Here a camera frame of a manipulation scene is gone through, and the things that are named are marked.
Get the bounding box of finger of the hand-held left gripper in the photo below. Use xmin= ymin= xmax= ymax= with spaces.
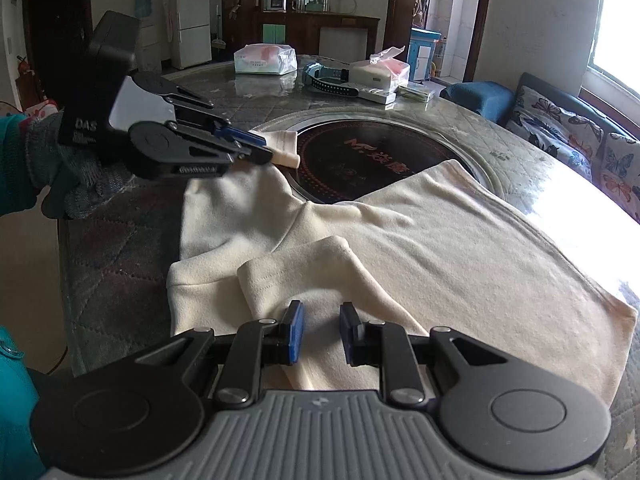
xmin=162 ymin=84 xmax=255 ymax=147
xmin=177 ymin=131 xmax=275 ymax=179

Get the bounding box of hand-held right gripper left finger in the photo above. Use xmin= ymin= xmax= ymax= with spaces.
xmin=135 ymin=301 xmax=306 ymax=408

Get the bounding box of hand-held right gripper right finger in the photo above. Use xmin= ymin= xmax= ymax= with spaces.
xmin=340 ymin=301 xmax=507 ymax=408

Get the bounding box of cream long-sleeve shirt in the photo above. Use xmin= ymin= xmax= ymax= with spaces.
xmin=167 ymin=129 xmax=639 ymax=409

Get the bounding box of person's left hand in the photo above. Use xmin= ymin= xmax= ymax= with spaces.
xmin=25 ymin=112 xmax=137 ymax=219

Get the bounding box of white water dispenser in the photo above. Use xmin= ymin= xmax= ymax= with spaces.
xmin=134 ymin=0 xmax=164 ymax=74

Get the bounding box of pink cloth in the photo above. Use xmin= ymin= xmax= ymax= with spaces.
xmin=24 ymin=99 xmax=64 ymax=122

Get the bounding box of white refrigerator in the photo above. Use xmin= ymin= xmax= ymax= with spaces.
xmin=174 ymin=0 xmax=214 ymax=70

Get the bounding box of dark wooden door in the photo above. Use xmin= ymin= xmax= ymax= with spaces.
xmin=22 ymin=0 xmax=94 ymax=107

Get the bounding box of broom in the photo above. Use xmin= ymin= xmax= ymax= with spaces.
xmin=213 ymin=4 xmax=227 ymax=52

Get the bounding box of blue smart watch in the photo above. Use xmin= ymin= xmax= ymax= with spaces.
xmin=301 ymin=61 xmax=360 ymax=98

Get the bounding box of round black induction hob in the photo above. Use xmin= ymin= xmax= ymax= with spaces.
xmin=298 ymin=120 xmax=482 ymax=206

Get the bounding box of small white box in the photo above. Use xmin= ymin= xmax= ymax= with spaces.
xmin=357 ymin=87 xmax=399 ymax=106

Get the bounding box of dark wooden cabinet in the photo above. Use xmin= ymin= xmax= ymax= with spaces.
xmin=221 ymin=0 xmax=382 ymax=57

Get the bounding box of red and white tissue pack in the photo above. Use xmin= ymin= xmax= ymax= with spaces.
xmin=349 ymin=46 xmax=412 ymax=94

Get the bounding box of green paper packet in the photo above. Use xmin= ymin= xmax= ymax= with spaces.
xmin=397 ymin=82 xmax=437 ymax=104

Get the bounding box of blue storage box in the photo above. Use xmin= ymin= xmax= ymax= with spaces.
xmin=408 ymin=27 xmax=444 ymax=81

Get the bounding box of blue cushion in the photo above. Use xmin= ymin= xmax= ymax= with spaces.
xmin=439 ymin=81 xmax=517 ymax=124

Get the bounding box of person's teal jacket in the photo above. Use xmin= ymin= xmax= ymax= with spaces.
xmin=0 ymin=326 xmax=47 ymax=480

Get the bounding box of butterfly print cushion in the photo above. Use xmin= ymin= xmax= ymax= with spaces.
xmin=504 ymin=85 xmax=605 ymax=182
xmin=599 ymin=132 xmax=640 ymax=224

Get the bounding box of dark blue sofa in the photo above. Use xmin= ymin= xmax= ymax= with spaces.
xmin=439 ymin=72 xmax=640 ymax=186

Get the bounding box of bright window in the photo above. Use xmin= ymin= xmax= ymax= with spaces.
xmin=586 ymin=0 xmax=640 ymax=83

